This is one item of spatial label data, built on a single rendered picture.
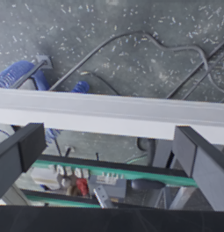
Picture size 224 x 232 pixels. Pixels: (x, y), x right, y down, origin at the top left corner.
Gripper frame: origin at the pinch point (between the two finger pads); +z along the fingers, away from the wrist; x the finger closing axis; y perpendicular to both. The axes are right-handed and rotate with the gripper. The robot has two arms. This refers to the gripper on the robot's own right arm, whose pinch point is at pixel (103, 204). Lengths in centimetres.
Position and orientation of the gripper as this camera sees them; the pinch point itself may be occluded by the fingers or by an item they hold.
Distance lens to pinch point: 56.1
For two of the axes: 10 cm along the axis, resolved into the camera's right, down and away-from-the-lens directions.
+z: -5.0, -5.5, 6.7
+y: -8.7, 3.6, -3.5
